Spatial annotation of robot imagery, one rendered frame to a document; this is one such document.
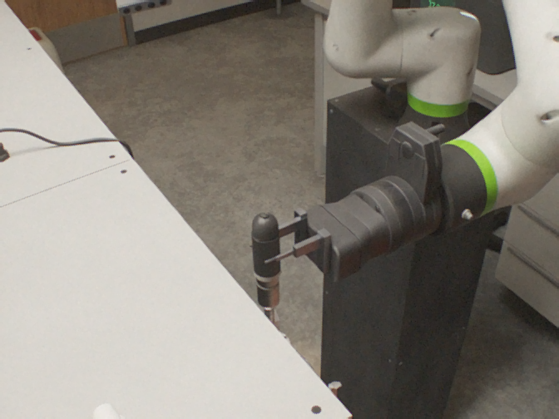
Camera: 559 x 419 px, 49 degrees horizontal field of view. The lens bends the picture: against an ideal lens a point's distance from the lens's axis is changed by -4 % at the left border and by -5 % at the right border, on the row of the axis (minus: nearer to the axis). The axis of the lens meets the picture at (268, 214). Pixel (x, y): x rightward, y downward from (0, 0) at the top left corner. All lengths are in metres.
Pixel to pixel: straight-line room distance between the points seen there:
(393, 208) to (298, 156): 2.68
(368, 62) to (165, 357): 0.80
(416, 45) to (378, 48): 0.07
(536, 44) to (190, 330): 0.45
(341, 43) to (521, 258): 1.33
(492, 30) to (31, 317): 1.79
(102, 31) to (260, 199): 2.10
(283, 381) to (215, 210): 2.52
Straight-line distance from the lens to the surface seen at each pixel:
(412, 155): 0.65
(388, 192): 0.66
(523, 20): 0.74
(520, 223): 2.25
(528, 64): 0.70
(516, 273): 2.36
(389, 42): 1.18
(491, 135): 0.74
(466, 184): 0.69
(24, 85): 0.96
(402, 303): 1.46
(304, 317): 2.48
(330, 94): 2.87
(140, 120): 3.77
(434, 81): 1.23
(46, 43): 3.22
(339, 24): 1.15
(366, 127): 1.33
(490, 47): 2.15
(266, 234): 0.57
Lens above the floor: 1.83
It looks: 38 degrees down
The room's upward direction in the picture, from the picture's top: 3 degrees counter-clockwise
